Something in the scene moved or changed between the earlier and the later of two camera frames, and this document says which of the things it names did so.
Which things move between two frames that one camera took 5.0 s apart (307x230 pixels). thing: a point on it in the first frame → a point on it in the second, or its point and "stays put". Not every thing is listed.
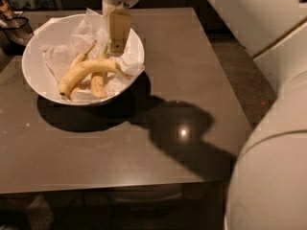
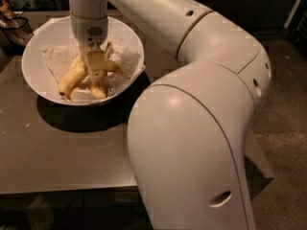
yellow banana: (98, 80) stays put
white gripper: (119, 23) → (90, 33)
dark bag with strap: (14, 29) stays put
